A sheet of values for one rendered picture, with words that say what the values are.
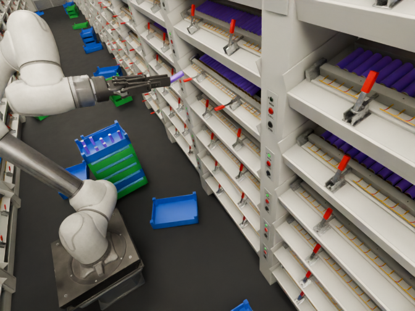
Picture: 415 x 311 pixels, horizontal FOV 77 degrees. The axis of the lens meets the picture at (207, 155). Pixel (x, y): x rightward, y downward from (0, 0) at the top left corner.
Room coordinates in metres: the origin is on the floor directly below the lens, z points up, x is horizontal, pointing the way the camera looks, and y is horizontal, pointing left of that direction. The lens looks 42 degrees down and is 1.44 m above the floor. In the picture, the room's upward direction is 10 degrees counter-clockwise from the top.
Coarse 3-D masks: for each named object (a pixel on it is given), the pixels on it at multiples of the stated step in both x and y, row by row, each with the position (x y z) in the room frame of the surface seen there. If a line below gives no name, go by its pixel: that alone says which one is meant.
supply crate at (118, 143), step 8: (112, 128) 1.54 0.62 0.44; (120, 128) 1.53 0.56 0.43; (96, 136) 1.49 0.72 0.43; (104, 136) 1.51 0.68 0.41; (112, 136) 1.50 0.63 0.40; (80, 144) 1.42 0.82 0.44; (88, 144) 1.45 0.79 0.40; (96, 144) 1.44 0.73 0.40; (112, 144) 1.34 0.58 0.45; (120, 144) 1.36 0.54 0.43; (96, 152) 1.29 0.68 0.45; (104, 152) 1.31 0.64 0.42; (88, 160) 1.26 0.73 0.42
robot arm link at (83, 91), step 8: (72, 80) 0.71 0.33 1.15; (80, 80) 0.72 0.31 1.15; (88, 80) 0.72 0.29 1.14; (72, 88) 0.69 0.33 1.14; (80, 88) 0.70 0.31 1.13; (88, 88) 0.70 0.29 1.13; (80, 96) 0.69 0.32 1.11; (88, 96) 0.69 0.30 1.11; (80, 104) 0.69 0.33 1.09; (88, 104) 0.70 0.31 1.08
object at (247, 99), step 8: (200, 64) 1.09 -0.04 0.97; (200, 72) 1.05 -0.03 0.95; (208, 72) 1.00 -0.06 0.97; (216, 80) 0.95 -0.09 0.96; (224, 80) 0.90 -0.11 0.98; (232, 88) 0.83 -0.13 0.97; (240, 96) 0.78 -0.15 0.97; (248, 96) 0.76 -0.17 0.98; (248, 104) 0.74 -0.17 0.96; (256, 104) 0.70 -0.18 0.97
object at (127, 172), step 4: (136, 164) 1.38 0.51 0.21; (140, 164) 1.39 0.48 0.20; (128, 168) 1.35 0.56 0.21; (132, 168) 1.36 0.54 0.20; (136, 168) 1.37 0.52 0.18; (140, 168) 1.38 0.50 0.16; (120, 172) 1.32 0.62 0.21; (124, 172) 1.33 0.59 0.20; (128, 172) 1.34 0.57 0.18; (132, 172) 1.35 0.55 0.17; (112, 176) 1.30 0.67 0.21; (116, 176) 1.30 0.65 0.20; (120, 176) 1.32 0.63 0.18; (124, 176) 1.33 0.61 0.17; (108, 180) 1.28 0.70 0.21; (112, 180) 1.29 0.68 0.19; (116, 180) 1.30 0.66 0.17
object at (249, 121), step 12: (180, 60) 1.16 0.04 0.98; (192, 72) 1.10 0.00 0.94; (204, 84) 0.97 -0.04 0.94; (216, 84) 0.94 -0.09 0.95; (216, 96) 0.87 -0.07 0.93; (228, 96) 0.83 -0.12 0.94; (228, 108) 0.77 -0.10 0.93; (240, 108) 0.75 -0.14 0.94; (240, 120) 0.70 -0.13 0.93; (252, 120) 0.67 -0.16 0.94; (252, 132) 0.64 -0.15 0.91
